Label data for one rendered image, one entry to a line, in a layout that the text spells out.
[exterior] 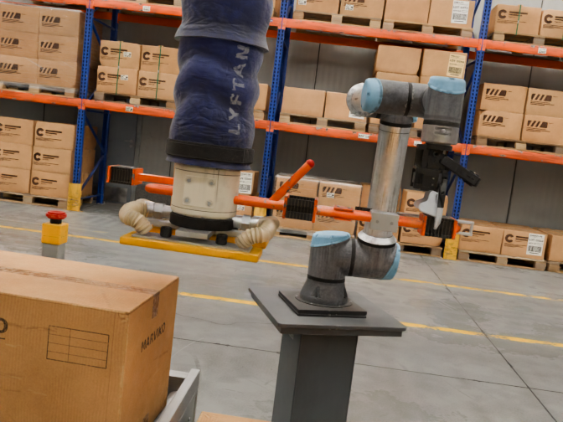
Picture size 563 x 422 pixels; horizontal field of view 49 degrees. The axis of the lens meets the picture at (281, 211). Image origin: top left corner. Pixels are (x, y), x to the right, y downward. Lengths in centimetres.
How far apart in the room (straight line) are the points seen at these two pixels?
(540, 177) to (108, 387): 945
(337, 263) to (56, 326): 117
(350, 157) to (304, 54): 179
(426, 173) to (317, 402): 120
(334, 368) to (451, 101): 125
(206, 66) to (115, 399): 81
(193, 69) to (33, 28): 826
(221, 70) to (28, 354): 82
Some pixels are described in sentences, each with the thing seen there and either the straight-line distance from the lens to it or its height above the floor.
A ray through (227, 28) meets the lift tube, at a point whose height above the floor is 163.
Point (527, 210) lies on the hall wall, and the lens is 1053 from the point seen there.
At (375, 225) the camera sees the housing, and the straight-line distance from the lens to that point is 157.
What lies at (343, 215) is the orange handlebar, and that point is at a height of 121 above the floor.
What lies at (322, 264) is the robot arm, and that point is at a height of 93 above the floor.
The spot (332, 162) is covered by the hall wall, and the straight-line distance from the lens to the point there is 1000.
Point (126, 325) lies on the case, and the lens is 149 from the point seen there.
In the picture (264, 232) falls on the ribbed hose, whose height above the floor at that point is 116.
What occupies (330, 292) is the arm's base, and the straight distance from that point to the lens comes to 238.
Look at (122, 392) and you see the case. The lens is 155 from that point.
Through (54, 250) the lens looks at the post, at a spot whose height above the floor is 91.
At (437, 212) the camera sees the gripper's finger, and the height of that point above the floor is 125.
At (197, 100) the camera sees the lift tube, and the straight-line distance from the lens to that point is 152.
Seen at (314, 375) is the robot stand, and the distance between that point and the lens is 244.
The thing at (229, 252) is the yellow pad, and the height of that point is 110.
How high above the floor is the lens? 139
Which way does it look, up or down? 7 degrees down
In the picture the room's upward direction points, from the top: 7 degrees clockwise
